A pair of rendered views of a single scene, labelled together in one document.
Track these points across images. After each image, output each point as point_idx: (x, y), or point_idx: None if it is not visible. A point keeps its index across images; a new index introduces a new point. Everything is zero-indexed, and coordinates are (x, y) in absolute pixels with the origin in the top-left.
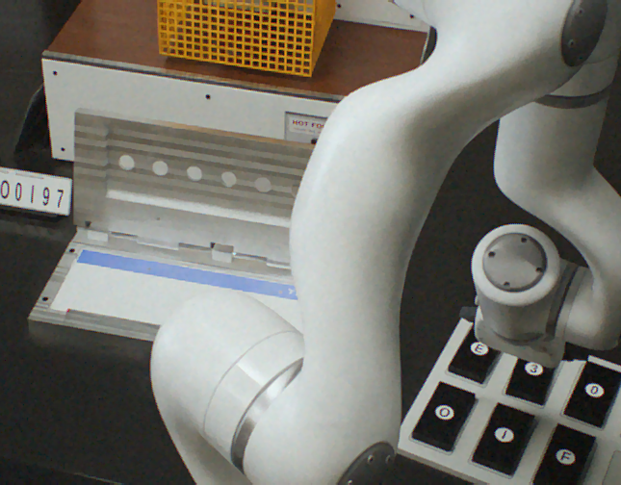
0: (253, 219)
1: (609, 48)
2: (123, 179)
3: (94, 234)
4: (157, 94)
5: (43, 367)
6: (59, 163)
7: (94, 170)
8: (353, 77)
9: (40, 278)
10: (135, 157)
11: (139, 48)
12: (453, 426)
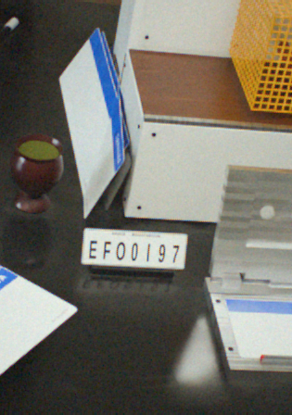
0: None
1: None
2: (262, 228)
3: (229, 283)
4: (249, 147)
5: (264, 412)
6: (130, 220)
7: (240, 222)
8: None
9: (198, 331)
10: (276, 207)
11: (220, 106)
12: None
